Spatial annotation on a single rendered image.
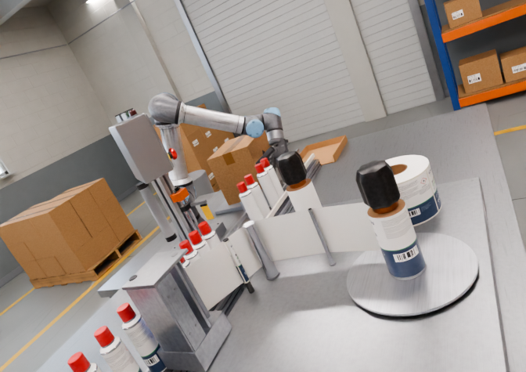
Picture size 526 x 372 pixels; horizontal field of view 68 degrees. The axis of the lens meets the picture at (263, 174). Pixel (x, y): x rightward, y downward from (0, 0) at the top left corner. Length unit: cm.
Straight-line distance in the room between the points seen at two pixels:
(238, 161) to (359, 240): 98
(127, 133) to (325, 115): 492
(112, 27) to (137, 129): 641
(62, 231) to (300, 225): 371
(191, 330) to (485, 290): 65
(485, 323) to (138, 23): 665
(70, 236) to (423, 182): 397
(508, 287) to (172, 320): 75
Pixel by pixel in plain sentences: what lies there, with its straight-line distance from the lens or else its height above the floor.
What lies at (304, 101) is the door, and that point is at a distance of 595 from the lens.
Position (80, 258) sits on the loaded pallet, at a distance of 468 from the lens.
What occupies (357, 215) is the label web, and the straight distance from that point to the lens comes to 104.
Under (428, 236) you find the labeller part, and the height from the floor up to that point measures 89.
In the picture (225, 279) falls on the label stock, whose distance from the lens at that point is 116.
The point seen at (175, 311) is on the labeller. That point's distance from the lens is 96.
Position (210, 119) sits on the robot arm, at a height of 133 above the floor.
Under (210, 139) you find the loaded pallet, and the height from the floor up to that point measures 67.
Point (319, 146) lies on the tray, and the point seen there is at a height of 85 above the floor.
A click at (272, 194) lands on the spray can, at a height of 94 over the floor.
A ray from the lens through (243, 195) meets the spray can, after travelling 148.
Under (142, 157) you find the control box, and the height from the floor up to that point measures 136.
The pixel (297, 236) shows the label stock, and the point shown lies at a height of 99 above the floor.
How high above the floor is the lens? 150
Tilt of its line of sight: 17 degrees down
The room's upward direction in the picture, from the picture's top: 24 degrees counter-clockwise
